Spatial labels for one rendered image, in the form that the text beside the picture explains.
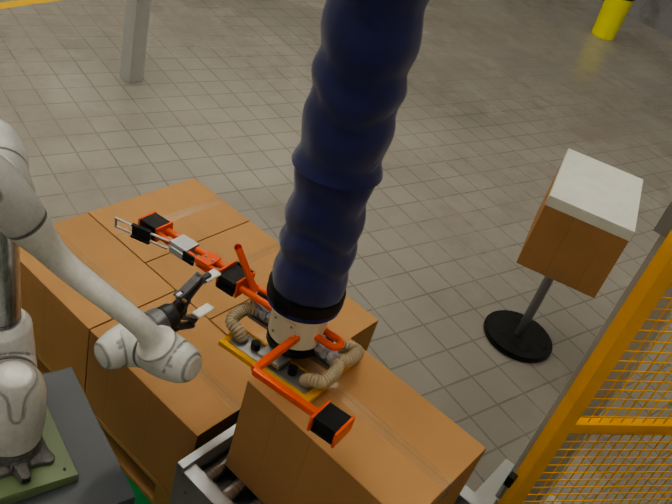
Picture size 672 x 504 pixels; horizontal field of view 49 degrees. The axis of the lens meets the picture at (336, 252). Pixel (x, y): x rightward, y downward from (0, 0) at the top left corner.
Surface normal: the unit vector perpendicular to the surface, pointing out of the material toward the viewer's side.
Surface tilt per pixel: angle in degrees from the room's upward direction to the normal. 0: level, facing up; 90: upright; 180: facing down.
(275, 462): 90
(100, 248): 0
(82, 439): 0
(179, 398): 0
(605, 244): 90
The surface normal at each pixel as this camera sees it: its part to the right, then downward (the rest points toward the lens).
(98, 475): 0.25, -0.78
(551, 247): -0.39, 0.47
